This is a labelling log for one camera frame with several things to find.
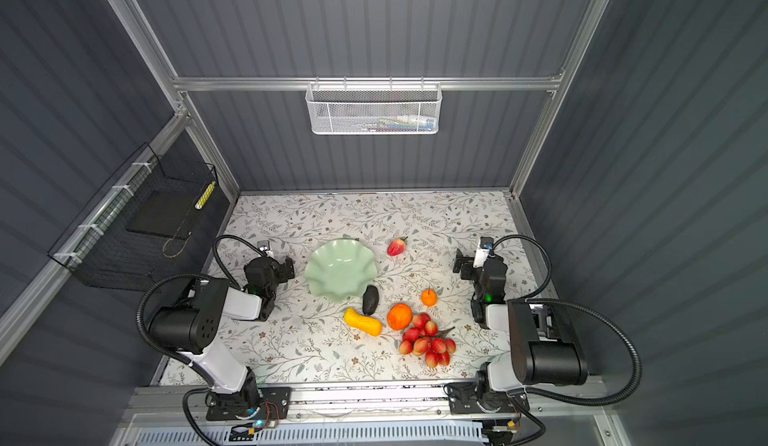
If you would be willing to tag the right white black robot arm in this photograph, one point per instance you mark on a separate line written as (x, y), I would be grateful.
(543, 346)

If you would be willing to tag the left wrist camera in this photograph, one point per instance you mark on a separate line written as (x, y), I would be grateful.
(264, 247)

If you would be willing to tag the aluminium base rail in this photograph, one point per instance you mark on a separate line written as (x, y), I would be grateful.
(366, 401)

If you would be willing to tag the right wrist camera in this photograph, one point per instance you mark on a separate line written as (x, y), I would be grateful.
(483, 250)

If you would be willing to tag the yellow marker in basket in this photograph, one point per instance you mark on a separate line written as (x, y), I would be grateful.
(204, 197)

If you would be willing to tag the small orange fake tangerine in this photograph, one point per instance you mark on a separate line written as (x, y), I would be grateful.
(429, 297)

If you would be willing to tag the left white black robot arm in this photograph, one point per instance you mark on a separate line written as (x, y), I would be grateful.
(187, 331)

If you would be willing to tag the white wire mesh basket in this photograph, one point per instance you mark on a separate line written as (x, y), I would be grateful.
(375, 111)

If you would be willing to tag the red fake grape bunch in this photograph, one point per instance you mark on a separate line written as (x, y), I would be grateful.
(425, 339)

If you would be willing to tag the large fake orange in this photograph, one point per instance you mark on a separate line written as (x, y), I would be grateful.
(399, 317)

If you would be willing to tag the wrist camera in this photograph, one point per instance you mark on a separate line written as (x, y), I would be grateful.
(483, 250)
(264, 247)

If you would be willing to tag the red fake strawberry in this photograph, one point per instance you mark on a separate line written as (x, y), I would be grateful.
(397, 246)

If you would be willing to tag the black wire basket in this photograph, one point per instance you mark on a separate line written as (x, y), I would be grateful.
(146, 228)

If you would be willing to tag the dark fake avocado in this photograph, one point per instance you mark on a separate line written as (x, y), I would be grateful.
(370, 300)

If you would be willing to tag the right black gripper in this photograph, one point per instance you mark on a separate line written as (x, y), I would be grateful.
(468, 275)

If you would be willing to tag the yellow fake squash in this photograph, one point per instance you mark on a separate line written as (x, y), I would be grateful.
(366, 324)

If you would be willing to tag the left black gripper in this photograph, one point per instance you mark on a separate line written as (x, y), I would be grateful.
(282, 271)

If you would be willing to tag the green scalloped fruit bowl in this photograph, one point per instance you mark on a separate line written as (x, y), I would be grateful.
(340, 269)

